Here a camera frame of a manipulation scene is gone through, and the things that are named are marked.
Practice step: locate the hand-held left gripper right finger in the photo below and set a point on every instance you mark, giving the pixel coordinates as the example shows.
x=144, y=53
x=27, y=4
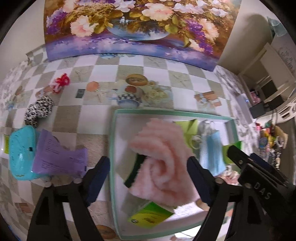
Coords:
x=200, y=180

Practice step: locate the white box with green rim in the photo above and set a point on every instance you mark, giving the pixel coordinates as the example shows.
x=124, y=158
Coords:
x=115, y=197

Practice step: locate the teal cloth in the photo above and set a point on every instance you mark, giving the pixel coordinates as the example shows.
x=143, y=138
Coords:
x=277, y=26

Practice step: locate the red and white scrunchie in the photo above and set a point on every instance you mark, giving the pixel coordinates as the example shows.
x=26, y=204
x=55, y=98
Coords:
x=60, y=81

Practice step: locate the blue face mask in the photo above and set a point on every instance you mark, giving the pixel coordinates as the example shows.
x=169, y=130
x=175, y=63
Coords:
x=211, y=153

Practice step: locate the teal pouch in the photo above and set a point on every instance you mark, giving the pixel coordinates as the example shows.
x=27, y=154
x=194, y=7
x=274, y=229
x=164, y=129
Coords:
x=22, y=153

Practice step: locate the yellow and green scouring sponge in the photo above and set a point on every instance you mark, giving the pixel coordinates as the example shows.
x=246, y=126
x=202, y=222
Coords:
x=135, y=171

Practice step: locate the leopard print scrunchie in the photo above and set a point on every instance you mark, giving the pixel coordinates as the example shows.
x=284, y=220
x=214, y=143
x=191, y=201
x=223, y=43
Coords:
x=38, y=110

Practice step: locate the black box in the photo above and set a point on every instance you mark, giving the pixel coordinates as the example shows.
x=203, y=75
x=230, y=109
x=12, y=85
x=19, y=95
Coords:
x=260, y=110

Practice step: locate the white electronic device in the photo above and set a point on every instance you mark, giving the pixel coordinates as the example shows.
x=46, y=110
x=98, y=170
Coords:
x=244, y=109

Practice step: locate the flower painting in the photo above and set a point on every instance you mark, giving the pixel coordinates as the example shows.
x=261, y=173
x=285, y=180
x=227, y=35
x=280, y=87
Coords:
x=138, y=27

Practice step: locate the white shelf unit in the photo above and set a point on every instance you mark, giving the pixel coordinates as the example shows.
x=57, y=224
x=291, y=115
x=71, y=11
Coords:
x=272, y=64

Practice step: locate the pile of colourful small items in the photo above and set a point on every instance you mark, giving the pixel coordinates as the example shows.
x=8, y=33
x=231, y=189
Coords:
x=270, y=141

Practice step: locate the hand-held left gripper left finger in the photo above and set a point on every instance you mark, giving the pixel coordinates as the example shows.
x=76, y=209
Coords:
x=97, y=180

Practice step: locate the green foam cloth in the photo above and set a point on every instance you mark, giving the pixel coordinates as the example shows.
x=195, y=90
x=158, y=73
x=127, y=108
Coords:
x=187, y=127

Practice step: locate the pink fluffy cloth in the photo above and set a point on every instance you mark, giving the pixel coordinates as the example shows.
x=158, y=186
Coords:
x=166, y=157

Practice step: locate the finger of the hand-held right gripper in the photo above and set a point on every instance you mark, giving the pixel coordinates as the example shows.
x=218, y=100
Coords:
x=262, y=163
x=239, y=156

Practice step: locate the purple paper sheet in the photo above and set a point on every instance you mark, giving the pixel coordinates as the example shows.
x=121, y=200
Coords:
x=57, y=157

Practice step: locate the yellow-green packet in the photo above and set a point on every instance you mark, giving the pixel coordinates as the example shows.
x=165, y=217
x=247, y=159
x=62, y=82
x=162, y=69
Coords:
x=148, y=215

